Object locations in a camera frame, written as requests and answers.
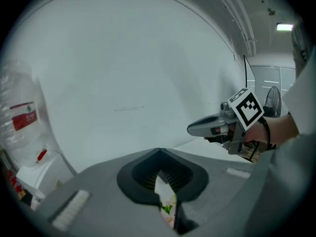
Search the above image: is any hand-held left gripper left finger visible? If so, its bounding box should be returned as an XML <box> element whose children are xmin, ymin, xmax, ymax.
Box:
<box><xmin>31</xmin><ymin>147</ymin><xmax>174</xmax><ymax>237</ymax></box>

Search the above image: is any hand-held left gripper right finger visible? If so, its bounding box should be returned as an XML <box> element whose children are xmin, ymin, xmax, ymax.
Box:
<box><xmin>159</xmin><ymin>148</ymin><xmax>256</xmax><ymax>236</ymax></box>

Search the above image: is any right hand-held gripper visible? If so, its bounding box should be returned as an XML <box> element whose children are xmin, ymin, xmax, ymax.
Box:
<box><xmin>187</xmin><ymin>87</ymin><xmax>265</xmax><ymax>156</ymax></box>

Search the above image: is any person's right forearm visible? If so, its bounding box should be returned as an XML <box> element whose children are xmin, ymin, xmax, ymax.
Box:
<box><xmin>245</xmin><ymin>112</ymin><xmax>300</xmax><ymax>145</ymax></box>

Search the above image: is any white rectangular table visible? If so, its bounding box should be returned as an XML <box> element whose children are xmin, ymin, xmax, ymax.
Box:
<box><xmin>172</xmin><ymin>137</ymin><xmax>255</xmax><ymax>174</ymax></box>

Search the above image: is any pink flower bouquet pot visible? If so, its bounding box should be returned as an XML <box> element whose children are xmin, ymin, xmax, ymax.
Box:
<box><xmin>159</xmin><ymin>193</ymin><xmax>178</xmax><ymax>231</ymax></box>

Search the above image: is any white water dispenser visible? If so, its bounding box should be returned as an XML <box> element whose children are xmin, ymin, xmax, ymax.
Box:
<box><xmin>15</xmin><ymin>151</ymin><xmax>78</xmax><ymax>198</ymax></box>

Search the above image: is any black floor fan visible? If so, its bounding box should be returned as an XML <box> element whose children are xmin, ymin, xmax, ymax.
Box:
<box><xmin>262</xmin><ymin>85</ymin><xmax>282</xmax><ymax>119</ymax></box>

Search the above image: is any person's grey printed shirt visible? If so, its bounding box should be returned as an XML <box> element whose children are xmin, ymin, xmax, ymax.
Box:
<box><xmin>251</xmin><ymin>44</ymin><xmax>316</xmax><ymax>232</ymax></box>

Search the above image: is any white ceiling conduit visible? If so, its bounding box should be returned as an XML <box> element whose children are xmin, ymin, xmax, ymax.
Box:
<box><xmin>214</xmin><ymin>0</ymin><xmax>259</xmax><ymax>57</ymax></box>

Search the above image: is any clear water bottle red label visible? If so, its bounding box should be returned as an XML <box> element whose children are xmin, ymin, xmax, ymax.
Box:
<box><xmin>0</xmin><ymin>59</ymin><xmax>51</xmax><ymax>168</ymax></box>

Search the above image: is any rectangular ceiling light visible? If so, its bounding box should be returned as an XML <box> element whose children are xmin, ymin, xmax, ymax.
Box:
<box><xmin>276</xmin><ymin>22</ymin><xmax>294</xmax><ymax>32</ymax></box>

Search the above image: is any black wrist strap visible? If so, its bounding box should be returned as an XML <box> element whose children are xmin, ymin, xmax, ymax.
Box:
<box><xmin>261</xmin><ymin>117</ymin><xmax>277</xmax><ymax>151</ymax></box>

